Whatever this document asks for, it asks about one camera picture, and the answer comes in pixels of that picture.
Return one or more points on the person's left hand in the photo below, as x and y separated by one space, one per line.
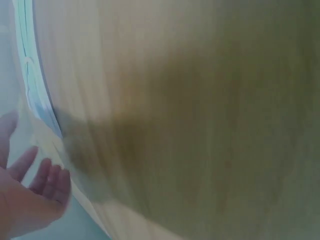
27 205

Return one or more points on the person's left thumb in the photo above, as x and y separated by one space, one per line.
5 132

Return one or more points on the flat white and mint item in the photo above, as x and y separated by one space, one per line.
31 72

